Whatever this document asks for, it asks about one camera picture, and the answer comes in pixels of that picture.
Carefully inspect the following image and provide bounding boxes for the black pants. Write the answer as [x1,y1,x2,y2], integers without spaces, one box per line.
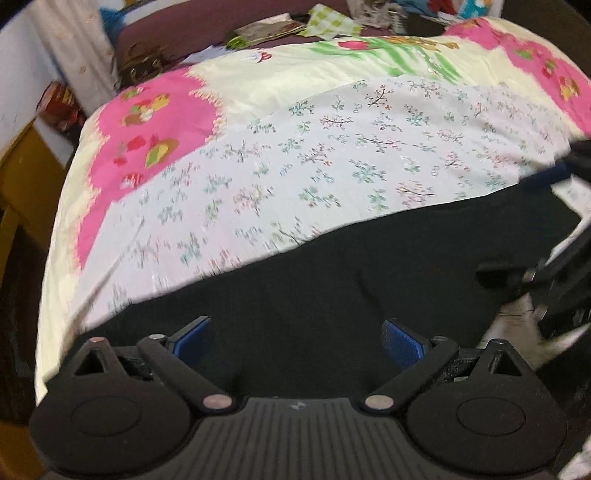
[75,184,584,402]

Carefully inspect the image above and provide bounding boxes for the white floral bed sheet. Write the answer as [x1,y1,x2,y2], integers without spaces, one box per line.
[72,76,570,330]

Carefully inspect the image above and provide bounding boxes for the pink cream patterned blanket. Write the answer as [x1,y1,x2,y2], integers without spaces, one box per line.
[35,18,590,397]

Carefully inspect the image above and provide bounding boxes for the yellow wooden bedside shelf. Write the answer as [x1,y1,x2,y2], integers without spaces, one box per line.
[1,122,66,270]

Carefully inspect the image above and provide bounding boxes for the green checked cloth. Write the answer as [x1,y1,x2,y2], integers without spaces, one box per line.
[298,3,363,40]

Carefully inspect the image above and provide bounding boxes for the red printed bag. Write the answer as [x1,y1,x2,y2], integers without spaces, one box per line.
[35,81,87,143]

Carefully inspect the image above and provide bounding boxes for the cream curtain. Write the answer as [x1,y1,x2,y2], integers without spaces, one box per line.
[28,0,118,113]

